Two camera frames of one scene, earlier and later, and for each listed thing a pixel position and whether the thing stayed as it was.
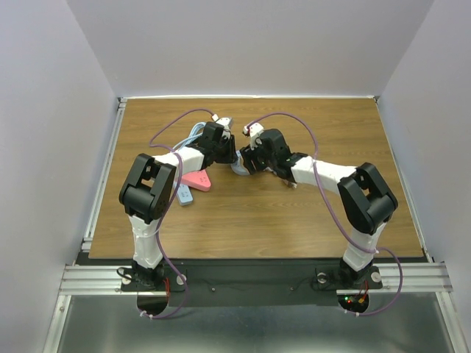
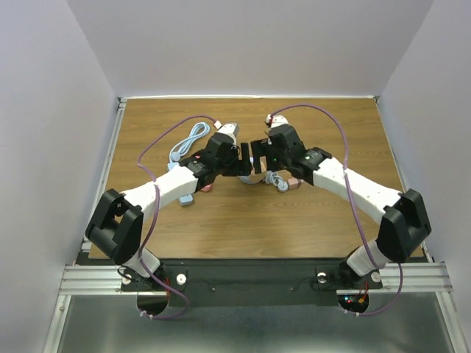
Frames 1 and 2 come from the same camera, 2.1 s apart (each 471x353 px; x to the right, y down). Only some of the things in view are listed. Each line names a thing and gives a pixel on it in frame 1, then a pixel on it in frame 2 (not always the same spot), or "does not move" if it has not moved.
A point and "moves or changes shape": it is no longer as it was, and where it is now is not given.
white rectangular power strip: x=184 y=195 does not move
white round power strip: x=238 y=166 moves or changes shape
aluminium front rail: x=430 y=279 does not move
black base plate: x=252 y=282 does not move
